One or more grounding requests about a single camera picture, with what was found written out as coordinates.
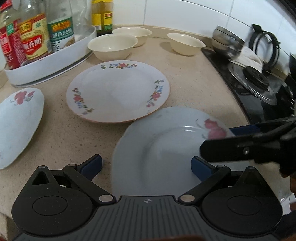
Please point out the green yellow sesame oil bottle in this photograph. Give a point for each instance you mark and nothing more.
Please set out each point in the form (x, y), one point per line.
(102, 16)

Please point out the cream bowl front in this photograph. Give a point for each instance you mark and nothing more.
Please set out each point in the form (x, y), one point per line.
(112, 46)

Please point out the white two-tier turntable rack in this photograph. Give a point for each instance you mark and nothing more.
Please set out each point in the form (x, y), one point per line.
(55, 64)

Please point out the cream bowl back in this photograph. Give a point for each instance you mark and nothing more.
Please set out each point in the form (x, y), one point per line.
(141, 34)

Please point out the red label soy sauce bottle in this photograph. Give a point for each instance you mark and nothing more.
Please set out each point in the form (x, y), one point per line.
(11, 44)

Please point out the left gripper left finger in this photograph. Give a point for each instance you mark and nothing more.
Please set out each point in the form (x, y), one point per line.
(82, 176)

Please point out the cream bowl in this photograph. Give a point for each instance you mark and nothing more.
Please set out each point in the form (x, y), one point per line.
(112, 46)
(184, 44)
(141, 34)

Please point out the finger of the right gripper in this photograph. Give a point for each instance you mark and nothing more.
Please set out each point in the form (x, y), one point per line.
(261, 127)
(233, 149)

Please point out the yellow label vinegar bottle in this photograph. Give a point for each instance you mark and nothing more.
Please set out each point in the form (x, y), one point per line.
(34, 30)

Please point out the green label fish sauce bottle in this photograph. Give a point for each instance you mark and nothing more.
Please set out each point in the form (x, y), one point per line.
(60, 24)

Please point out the white plate single red flower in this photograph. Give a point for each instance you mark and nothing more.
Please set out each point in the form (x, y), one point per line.
(21, 114)

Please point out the stacked steel bowls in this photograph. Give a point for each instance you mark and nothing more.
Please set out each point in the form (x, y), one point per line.
(226, 43)

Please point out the clear plastic bag in rack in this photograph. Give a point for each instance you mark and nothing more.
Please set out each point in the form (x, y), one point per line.
(81, 13)

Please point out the white cloth on stove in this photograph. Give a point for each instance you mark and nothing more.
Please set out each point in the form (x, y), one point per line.
(248, 58)

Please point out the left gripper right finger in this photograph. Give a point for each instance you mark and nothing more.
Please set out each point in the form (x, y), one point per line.
(211, 177)

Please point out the white plate floral rim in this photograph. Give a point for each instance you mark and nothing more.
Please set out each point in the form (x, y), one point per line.
(117, 92)

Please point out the black gas stove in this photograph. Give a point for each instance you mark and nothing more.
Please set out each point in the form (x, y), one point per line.
(258, 104)

